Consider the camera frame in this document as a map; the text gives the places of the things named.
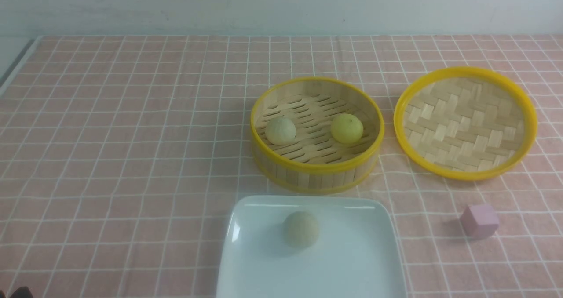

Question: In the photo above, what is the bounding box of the beige steamed bun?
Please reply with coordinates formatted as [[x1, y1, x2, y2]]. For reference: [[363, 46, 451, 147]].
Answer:
[[283, 211, 320, 249]]

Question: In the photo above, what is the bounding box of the pink cube block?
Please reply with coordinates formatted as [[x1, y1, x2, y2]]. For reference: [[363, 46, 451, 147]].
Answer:
[[459, 204, 500, 239]]

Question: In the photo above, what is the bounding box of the pale cream steamed bun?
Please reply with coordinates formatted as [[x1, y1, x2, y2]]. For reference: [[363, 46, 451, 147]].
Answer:
[[265, 116, 297, 145]]

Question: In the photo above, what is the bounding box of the bamboo steamer lid yellow rim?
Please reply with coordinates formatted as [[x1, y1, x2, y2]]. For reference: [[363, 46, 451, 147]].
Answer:
[[394, 66, 538, 181]]

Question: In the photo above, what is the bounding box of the pink checkered tablecloth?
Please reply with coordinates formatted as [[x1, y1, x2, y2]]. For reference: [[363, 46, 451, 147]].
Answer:
[[0, 34, 563, 298]]

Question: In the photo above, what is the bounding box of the bamboo steamer basket yellow rim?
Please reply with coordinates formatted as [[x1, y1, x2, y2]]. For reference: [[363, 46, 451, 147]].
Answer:
[[249, 77, 385, 195]]

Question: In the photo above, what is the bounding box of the white square plate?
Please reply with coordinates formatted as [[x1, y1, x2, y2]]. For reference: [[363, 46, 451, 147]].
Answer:
[[216, 195, 408, 298]]

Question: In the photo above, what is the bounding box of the yellow steamed bun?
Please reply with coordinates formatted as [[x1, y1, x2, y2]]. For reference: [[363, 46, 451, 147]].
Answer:
[[330, 113, 364, 145]]

